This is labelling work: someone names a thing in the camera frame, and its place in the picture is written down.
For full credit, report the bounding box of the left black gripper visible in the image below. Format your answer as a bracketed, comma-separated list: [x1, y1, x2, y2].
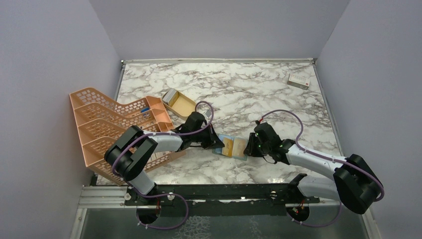
[191, 123, 225, 149]

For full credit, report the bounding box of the gold credit card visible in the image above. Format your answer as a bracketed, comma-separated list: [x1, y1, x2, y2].
[232, 138, 247, 157]
[221, 136, 234, 157]

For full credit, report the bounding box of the green card holder wallet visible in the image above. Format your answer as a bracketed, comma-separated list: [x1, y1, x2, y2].
[212, 134, 248, 161]

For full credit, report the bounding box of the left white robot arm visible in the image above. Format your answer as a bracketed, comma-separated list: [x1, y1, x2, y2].
[104, 112, 224, 205]

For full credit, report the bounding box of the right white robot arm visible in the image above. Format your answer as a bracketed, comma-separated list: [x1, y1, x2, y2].
[244, 122, 382, 214]

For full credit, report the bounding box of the tan oval card tray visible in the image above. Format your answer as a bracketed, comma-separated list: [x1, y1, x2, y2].
[161, 91, 197, 120]

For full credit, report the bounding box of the silver card stack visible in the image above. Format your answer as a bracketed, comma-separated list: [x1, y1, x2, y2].
[162, 88, 179, 107]

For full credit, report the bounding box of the white red small box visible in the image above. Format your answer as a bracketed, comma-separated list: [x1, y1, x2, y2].
[287, 74, 310, 90]

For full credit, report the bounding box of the peach plastic file organizer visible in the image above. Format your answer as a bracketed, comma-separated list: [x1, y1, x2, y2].
[69, 88, 174, 186]

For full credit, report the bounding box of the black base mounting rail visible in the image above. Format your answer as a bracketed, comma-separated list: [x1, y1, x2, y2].
[124, 183, 319, 217]

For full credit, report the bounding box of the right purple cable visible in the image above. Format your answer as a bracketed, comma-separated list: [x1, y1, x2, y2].
[255, 109, 385, 228]

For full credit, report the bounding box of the purple cable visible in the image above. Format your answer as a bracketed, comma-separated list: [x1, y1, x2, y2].
[255, 109, 385, 228]
[112, 101, 215, 230]

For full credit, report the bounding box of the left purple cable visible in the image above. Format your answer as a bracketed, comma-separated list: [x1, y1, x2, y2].
[112, 101, 215, 230]

